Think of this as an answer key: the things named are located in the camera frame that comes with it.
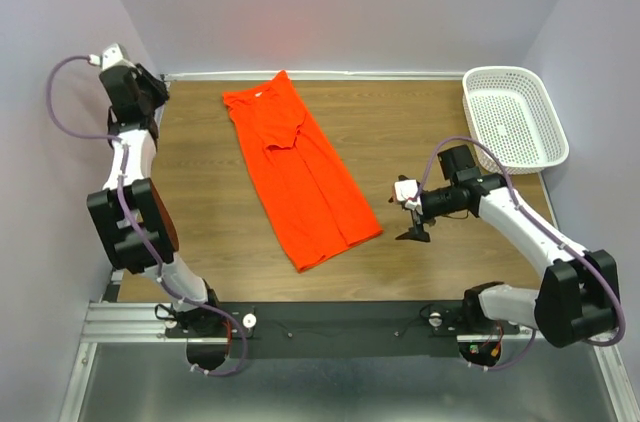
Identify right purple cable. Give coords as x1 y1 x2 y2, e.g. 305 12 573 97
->
417 136 627 372

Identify white perforated plastic basket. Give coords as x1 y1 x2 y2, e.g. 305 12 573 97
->
462 66 569 175

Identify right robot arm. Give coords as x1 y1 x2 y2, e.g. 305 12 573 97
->
390 137 626 348

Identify aluminium frame rail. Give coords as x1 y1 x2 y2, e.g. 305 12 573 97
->
58 72 640 422

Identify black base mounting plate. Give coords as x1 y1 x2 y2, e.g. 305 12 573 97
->
155 300 516 369

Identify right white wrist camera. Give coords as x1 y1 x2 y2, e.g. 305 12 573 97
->
390 179 423 215

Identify orange t-shirt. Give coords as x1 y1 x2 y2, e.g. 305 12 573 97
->
222 71 383 272

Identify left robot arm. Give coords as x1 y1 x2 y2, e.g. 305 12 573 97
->
87 63 225 337

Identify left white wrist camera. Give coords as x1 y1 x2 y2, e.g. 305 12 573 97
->
88 43 134 71

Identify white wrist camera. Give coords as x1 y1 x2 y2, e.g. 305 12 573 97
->
390 179 423 215
88 43 134 71

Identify purple cable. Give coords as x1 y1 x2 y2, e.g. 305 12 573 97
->
46 55 250 378
417 136 627 372

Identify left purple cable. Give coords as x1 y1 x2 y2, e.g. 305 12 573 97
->
46 55 250 378

